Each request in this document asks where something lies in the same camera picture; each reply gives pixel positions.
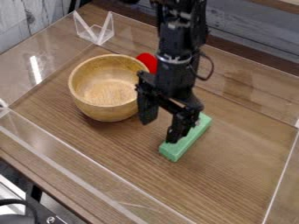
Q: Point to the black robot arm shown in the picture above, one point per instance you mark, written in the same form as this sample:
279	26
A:
182	31

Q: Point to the green rectangular block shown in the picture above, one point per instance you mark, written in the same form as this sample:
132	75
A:
174	150

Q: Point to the brown wooden bowl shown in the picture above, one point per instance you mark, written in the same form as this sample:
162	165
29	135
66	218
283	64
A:
103	87

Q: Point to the clear acrylic corner bracket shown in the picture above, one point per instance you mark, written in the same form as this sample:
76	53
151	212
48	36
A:
94	33

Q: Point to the black metal table frame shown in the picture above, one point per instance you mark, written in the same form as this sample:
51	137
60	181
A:
45	216

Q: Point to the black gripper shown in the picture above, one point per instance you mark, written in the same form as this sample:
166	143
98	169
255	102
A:
167	89

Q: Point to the red plush strawberry toy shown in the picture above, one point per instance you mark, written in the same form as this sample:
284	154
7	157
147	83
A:
150	61

